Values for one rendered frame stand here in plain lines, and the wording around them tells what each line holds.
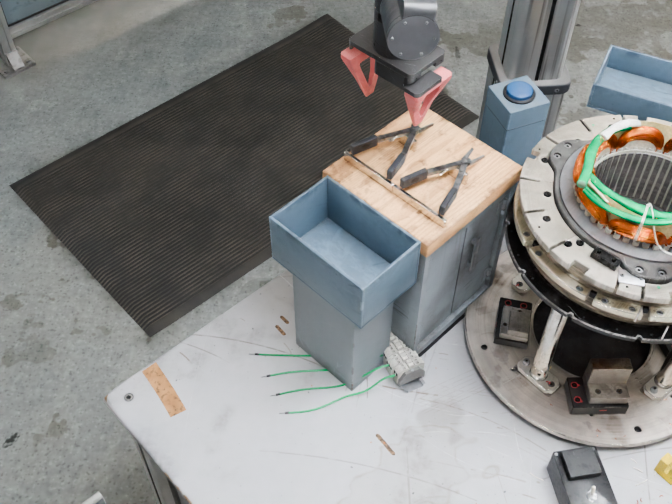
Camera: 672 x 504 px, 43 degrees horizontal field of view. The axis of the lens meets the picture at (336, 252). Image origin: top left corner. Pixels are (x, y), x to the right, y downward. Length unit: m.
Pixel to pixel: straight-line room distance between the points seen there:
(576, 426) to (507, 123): 0.46
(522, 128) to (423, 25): 0.48
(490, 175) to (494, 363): 0.30
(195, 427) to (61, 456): 0.96
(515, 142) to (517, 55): 0.21
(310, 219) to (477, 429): 0.39
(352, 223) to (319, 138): 1.60
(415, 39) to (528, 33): 0.60
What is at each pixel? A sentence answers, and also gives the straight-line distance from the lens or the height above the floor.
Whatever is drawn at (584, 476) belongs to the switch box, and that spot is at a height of 0.83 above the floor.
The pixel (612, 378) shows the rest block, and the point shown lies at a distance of 1.29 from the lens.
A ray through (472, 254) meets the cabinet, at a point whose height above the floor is 0.94.
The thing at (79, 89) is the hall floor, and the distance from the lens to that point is 3.08.
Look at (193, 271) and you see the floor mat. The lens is 2.43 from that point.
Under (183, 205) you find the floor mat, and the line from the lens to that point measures 2.60.
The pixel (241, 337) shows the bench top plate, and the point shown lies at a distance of 1.35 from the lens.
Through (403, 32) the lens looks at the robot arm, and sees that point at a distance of 0.93.
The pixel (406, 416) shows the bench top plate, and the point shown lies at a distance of 1.28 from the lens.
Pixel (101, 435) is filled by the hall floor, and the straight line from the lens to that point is 2.21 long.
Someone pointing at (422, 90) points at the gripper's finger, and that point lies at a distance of 1.03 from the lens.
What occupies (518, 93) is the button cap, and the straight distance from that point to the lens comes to 1.36.
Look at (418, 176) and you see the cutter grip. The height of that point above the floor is 1.09.
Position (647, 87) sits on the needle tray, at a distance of 1.45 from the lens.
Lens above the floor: 1.89
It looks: 50 degrees down
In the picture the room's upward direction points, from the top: straight up
